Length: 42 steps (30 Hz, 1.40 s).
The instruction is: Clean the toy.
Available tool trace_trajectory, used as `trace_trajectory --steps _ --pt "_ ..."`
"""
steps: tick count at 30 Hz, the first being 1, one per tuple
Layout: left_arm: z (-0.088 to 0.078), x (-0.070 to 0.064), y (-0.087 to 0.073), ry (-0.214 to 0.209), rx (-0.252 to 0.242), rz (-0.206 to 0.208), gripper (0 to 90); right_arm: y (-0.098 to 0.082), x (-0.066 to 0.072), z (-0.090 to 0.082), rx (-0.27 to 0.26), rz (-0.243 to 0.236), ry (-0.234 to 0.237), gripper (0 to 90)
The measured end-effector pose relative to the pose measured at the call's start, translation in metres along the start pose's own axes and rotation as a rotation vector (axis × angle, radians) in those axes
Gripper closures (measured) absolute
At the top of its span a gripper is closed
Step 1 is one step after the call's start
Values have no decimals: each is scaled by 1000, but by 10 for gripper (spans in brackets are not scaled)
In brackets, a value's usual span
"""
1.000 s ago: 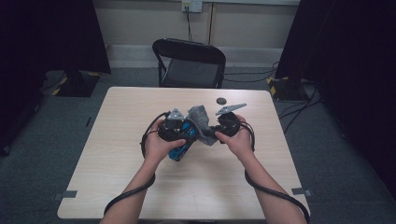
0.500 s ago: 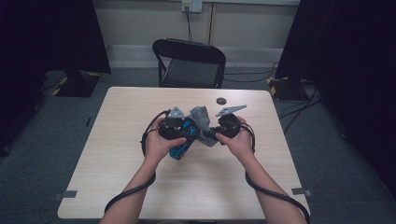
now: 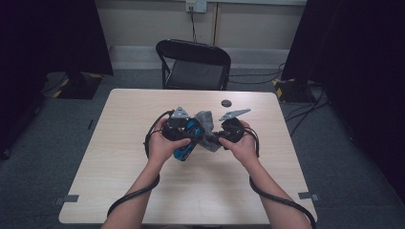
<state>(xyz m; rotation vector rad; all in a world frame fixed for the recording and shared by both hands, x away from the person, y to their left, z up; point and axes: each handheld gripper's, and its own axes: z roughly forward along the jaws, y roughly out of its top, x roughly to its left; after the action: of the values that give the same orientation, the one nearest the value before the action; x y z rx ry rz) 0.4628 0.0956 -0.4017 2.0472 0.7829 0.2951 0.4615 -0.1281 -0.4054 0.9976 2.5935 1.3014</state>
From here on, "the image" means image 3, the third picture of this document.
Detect black striped stand base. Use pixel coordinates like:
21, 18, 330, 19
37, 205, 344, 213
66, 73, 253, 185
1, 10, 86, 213
56, 71, 103, 100
272, 78, 316, 103

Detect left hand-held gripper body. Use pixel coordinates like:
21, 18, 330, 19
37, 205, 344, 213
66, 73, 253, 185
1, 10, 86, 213
161, 106, 204, 142

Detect person's right hand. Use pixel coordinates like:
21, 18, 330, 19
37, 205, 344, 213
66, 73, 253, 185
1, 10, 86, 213
218, 119, 260, 166

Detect white wall socket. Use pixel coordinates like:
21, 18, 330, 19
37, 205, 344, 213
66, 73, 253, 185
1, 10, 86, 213
185, 0, 208, 13

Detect black curtain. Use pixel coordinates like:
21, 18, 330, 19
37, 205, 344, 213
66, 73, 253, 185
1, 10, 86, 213
281, 0, 405, 204
0, 0, 115, 154

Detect right hand-held gripper cable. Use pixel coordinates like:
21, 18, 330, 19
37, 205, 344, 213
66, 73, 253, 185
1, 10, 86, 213
243, 127, 317, 229

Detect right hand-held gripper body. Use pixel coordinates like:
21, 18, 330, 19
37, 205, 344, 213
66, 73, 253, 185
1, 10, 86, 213
218, 108, 252, 143

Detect left hand-held gripper cable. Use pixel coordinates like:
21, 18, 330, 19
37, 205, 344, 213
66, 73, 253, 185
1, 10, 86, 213
106, 109, 176, 219

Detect hand-held gripper cable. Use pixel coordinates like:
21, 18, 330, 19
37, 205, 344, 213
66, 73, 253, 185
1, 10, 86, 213
243, 127, 317, 229
106, 109, 176, 219

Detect black socket cable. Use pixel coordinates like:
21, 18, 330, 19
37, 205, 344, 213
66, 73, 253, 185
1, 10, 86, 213
189, 7, 198, 43

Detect black floor cables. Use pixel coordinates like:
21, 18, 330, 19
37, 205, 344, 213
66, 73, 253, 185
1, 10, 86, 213
228, 62, 330, 138

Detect black folding chair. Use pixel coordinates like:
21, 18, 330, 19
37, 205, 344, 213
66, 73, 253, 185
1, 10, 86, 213
155, 38, 232, 91

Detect grey floor tape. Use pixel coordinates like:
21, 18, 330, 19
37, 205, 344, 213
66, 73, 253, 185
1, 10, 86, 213
53, 194, 80, 205
298, 191, 319, 201

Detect person's left hand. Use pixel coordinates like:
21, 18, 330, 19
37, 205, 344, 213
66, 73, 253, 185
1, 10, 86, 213
147, 117, 192, 166

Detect blue toy car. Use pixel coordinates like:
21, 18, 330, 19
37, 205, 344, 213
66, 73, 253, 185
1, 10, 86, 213
172, 117, 205, 162

